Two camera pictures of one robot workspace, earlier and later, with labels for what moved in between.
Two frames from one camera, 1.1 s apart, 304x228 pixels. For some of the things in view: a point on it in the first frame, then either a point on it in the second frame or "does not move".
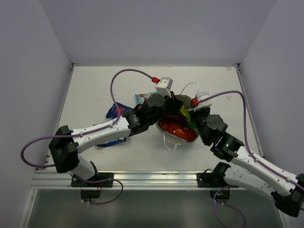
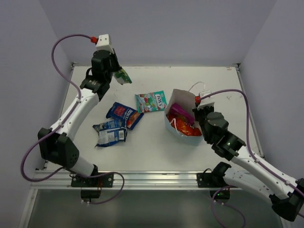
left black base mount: x=98 y=176 does not move
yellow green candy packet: x=185 y=112 to x=122 y=77
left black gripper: x=175 y=105 to x=114 y=65
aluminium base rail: x=61 y=180 does not move
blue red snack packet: x=112 y=111 does not move
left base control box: x=89 y=194 does not move
